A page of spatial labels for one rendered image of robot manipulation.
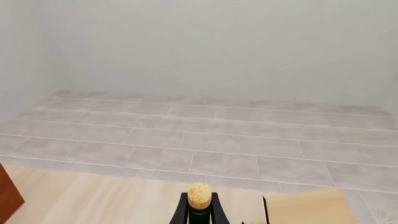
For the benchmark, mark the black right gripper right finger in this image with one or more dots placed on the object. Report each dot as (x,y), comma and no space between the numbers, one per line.
(220,211)

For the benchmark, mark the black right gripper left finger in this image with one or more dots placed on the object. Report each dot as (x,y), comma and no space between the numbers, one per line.
(179,210)

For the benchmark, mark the dark green corked wine bottle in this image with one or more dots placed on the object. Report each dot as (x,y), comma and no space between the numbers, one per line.
(199,198)

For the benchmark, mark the pale wooden wine rack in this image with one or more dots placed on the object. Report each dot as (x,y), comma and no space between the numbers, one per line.
(308,207)

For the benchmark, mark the red-brown wooden cabinet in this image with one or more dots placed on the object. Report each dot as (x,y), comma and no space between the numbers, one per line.
(9,198)

